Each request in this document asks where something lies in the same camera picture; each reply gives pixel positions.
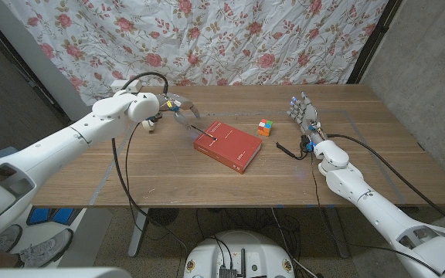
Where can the small Rubik's cube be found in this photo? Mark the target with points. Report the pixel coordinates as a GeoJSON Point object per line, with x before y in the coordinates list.
{"type": "Point", "coordinates": [265, 128]}

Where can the masking tape roll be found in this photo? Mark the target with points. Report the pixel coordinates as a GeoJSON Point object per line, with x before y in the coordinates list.
{"type": "Point", "coordinates": [149, 126]}

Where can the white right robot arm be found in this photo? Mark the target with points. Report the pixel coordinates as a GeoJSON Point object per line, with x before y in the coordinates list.
{"type": "Point", "coordinates": [381, 208]}

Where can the white table leg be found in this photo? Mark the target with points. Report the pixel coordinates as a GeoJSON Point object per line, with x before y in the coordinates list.
{"type": "Point", "coordinates": [338, 235]}
{"type": "Point", "coordinates": [137, 235]}

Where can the black backdrop pole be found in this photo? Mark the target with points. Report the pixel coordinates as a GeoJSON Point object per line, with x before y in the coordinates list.
{"type": "Point", "coordinates": [373, 40]}

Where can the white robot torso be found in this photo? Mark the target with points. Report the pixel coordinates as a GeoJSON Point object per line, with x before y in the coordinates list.
{"type": "Point", "coordinates": [52, 273]}

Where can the floral backdrop cloth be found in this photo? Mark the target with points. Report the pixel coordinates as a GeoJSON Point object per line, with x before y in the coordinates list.
{"type": "Point", "coordinates": [207, 38]}

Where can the red hardcover book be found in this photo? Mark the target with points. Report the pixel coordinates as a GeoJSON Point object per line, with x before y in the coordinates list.
{"type": "Point", "coordinates": [230, 148]}

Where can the white power strip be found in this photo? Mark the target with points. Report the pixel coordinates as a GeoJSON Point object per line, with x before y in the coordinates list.
{"type": "Point", "coordinates": [118, 85]}

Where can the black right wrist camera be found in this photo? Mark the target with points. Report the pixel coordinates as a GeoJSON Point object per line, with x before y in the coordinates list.
{"type": "Point", "coordinates": [305, 143]}

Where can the black round fan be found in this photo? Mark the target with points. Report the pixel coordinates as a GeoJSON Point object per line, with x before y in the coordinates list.
{"type": "Point", "coordinates": [162, 216]}

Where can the black mechanical pencil yellow label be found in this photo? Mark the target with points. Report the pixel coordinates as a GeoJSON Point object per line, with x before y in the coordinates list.
{"type": "Point", "coordinates": [204, 132]}

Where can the blue plastic bin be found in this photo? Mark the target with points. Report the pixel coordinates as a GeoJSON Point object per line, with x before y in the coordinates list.
{"type": "Point", "coordinates": [0, 153]}

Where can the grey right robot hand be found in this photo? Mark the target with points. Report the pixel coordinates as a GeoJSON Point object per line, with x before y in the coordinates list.
{"type": "Point", "coordinates": [308, 114]}

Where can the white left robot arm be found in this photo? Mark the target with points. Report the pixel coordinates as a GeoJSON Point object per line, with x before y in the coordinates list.
{"type": "Point", "coordinates": [52, 146]}

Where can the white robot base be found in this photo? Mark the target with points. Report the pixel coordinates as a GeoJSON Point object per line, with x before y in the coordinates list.
{"type": "Point", "coordinates": [242, 251]}

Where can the grey sneaker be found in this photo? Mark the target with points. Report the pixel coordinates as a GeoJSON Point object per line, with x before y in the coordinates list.
{"type": "Point", "coordinates": [46, 249]}
{"type": "Point", "coordinates": [6, 237]}

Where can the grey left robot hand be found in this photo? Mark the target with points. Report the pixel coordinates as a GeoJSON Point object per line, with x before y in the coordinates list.
{"type": "Point", "coordinates": [178, 102]}

